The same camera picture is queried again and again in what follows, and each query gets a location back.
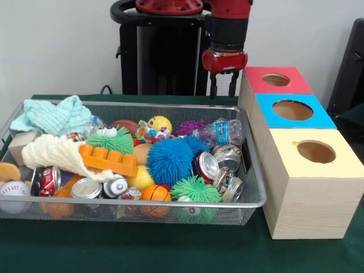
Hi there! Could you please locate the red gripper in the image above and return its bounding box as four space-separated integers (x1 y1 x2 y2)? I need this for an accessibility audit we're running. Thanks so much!
201 48 249 100

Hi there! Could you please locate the crushed clear plastic bottle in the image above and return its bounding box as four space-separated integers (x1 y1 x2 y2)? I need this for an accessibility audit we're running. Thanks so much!
198 118 246 148

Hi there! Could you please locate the wooden box with three holes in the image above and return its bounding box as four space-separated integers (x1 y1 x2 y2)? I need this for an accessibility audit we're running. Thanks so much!
237 66 364 240

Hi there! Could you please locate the purple spiky ball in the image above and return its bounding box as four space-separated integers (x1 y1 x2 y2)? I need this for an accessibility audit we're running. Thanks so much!
173 119 206 139

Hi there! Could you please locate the yellow smiley ball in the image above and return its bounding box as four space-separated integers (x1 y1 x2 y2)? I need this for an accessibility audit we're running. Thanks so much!
147 115 173 136

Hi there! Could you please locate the large blue spiky ball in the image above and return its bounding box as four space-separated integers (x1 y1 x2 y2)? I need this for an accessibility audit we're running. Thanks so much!
147 138 195 187

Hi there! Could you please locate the plain green spiky ball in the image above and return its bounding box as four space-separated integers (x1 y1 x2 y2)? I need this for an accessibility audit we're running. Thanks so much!
169 175 222 203

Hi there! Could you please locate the green spiky ball with eyes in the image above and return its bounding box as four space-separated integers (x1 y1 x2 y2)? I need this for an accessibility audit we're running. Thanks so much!
86 126 135 156

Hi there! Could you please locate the small orange basketball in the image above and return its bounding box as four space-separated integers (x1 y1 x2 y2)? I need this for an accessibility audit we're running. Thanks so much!
140 184 173 218

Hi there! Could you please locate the black upright panel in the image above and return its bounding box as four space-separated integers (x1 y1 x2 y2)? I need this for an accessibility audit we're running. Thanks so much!
326 18 364 114

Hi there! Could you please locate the orange toy building block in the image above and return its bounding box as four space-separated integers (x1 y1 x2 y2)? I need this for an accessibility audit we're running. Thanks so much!
78 144 139 177

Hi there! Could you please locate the dark green tablecloth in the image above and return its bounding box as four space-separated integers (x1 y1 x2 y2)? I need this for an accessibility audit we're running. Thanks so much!
0 94 364 273
332 102 364 164

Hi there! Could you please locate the light blue knitted cloth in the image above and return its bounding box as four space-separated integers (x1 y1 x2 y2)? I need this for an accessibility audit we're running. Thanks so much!
10 95 93 137

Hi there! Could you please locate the cream knitted cloth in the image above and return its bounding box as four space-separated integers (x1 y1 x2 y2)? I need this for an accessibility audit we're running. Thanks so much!
21 134 116 183

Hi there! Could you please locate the white baseball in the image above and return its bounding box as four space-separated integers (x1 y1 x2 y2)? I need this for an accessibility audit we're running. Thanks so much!
0 181 31 214

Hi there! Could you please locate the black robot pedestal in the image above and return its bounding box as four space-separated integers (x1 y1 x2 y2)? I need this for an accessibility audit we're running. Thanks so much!
110 0 217 96

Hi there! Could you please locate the wire mesh bin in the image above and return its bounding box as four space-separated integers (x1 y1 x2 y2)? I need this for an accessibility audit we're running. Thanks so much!
0 100 267 227

